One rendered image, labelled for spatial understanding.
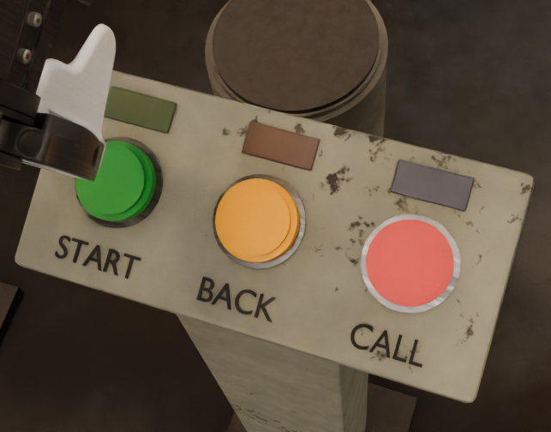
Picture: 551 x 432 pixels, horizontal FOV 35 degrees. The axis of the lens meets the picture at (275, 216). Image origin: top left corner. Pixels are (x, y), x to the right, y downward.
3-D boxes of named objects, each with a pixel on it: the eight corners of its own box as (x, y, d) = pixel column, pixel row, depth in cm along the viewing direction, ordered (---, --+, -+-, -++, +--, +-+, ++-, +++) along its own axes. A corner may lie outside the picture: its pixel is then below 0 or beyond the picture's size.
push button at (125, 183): (99, 137, 45) (86, 130, 43) (170, 156, 44) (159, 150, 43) (78, 212, 45) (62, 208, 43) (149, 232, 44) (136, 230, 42)
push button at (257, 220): (235, 173, 44) (226, 168, 42) (312, 194, 43) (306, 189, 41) (213, 250, 43) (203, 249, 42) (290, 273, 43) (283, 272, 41)
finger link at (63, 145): (140, 152, 33) (31, 100, 24) (128, 191, 33) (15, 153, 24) (29, 123, 34) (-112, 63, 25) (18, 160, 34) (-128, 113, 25)
